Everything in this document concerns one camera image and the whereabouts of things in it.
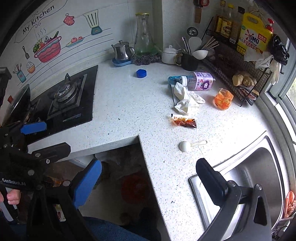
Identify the steel sink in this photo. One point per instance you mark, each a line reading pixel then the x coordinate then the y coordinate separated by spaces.
pixel 254 173

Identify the black mug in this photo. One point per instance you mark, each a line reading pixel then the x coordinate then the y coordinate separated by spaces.
pixel 189 63

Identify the red pump bottle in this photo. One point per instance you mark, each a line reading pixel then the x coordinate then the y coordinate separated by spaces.
pixel 270 25

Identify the black gas stove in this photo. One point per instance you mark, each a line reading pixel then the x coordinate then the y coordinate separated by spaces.
pixel 76 102

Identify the white measuring spoon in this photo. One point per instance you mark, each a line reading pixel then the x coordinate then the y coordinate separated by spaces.
pixel 184 146

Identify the blue dish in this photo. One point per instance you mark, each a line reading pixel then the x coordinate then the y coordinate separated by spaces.
pixel 121 63

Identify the orange sauce packet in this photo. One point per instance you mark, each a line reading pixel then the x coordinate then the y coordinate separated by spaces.
pixel 185 121

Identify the black wok with lid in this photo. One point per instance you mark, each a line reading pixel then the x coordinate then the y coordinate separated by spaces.
pixel 16 104

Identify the window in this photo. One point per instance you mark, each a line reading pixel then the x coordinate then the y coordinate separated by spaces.
pixel 291 92

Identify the black plastic bag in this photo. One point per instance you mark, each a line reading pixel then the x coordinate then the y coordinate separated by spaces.
pixel 278 49

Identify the bundle of chopsticks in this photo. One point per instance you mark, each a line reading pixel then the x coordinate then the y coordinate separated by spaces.
pixel 209 44

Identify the person's blue jeans leg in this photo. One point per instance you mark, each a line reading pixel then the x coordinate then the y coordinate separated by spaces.
pixel 111 229

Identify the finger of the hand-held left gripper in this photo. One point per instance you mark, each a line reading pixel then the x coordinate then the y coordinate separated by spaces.
pixel 33 127
pixel 52 151

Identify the steel wool scrubber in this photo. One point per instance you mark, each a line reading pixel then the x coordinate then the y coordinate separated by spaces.
pixel 145 60

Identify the white spatula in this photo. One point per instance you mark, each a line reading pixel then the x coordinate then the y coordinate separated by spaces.
pixel 195 44

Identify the purple label plastic bottle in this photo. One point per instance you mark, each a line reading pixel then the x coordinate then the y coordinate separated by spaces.
pixel 201 81

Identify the pile of red sauce packets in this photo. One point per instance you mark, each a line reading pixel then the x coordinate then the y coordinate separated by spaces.
pixel 251 92

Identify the ginger root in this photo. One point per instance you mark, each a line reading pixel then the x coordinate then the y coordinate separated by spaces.
pixel 242 80

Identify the dark sauce bottle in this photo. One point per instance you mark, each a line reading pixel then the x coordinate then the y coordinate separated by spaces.
pixel 237 30
pixel 219 22

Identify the red basin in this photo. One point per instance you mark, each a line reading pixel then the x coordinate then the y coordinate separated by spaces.
pixel 134 187

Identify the yellow detergent bottle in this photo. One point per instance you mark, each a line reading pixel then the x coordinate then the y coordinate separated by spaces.
pixel 254 37

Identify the blue bottle cap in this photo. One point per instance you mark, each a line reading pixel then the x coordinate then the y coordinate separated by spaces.
pixel 141 73

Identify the cream rubber glove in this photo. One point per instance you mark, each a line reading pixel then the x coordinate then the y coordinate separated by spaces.
pixel 275 71

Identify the orange plastic cup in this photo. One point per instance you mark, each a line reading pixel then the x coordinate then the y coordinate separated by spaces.
pixel 223 99

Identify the person's left hand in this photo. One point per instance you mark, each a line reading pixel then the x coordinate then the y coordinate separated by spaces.
pixel 12 197

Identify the glass carafe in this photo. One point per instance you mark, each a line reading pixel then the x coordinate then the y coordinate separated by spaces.
pixel 143 39

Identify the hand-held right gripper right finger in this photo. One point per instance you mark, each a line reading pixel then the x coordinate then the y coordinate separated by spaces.
pixel 211 182

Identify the white plastic bag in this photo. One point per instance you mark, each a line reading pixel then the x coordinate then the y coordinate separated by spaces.
pixel 257 58

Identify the kitchen cartoon wall sticker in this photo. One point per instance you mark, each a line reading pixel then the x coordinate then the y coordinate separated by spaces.
pixel 48 51

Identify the dried red chilies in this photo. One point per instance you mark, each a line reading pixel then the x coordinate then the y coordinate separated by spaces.
pixel 222 59

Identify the orange mesh cloth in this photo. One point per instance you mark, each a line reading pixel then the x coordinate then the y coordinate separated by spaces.
pixel 290 204

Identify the steel teapot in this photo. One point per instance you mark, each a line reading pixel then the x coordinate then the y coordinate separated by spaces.
pixel 122 52

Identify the white lidded jar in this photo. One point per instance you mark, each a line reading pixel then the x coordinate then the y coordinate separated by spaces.
pixel 169 56

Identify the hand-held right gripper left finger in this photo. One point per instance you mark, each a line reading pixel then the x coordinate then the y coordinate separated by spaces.
pixel 86 183

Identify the toothbrush in plastic pack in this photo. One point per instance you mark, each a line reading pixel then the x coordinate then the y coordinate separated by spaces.
pixel 174 79

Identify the white ladle spoon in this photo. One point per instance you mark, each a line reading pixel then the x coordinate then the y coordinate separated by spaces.
pixel 200 54

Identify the white tissue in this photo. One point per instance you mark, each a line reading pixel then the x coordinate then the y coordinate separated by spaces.
pixel 187 99

